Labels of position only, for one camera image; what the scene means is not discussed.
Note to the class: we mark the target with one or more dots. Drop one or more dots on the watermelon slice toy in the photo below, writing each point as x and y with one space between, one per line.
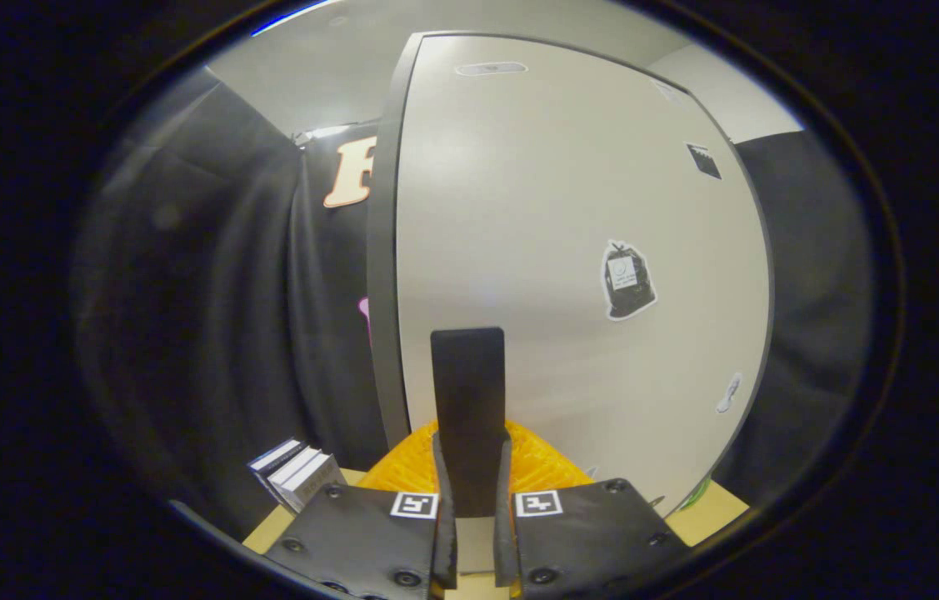
697 496

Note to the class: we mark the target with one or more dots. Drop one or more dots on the blue spine book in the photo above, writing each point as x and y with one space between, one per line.
273 461

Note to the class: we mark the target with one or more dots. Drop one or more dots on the grey cover book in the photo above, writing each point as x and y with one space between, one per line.
311 482

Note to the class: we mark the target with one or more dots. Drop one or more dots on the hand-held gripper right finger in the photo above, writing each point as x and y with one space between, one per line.
487 392

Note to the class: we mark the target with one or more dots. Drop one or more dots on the grey shoe cabinet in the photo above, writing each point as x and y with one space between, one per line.
382 292

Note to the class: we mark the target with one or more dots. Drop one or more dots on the white shoe cabinet door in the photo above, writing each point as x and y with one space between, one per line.
536 208

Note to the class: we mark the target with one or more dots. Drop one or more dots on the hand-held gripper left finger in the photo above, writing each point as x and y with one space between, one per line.
450 392

